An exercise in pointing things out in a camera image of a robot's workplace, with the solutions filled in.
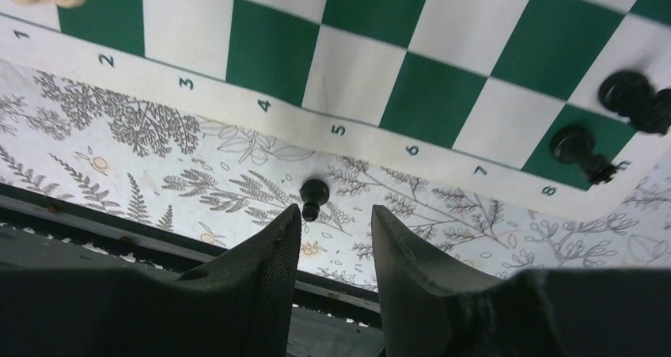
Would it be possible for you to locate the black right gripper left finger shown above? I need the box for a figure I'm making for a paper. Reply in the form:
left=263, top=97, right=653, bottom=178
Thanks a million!
left=1, top=204, right=301, bottom=356

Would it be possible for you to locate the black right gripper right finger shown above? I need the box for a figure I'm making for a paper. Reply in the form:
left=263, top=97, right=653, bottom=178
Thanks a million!
left=371, top=205, right=670, bottom=356

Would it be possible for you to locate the black chess piece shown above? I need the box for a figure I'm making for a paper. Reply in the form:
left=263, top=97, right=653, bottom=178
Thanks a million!
left=597, top=70, right=670, bottom=135

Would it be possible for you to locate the green white chess board mat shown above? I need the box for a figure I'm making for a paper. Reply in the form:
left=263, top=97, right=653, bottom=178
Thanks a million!
left=1, top=0, right=670, bottom=219

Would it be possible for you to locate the black pawn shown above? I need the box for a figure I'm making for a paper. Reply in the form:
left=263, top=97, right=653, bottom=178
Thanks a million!
left=549, top=125, right=619, bottom=184
left=300, top=179, right=330, bottom=222

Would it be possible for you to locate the floral table cloth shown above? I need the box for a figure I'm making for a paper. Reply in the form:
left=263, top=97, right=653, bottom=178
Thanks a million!
left=1, top=63, right=670, bottom=291

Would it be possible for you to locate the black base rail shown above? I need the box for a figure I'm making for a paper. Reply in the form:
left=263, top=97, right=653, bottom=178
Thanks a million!
left=1, top=184, right=381, bottom=329

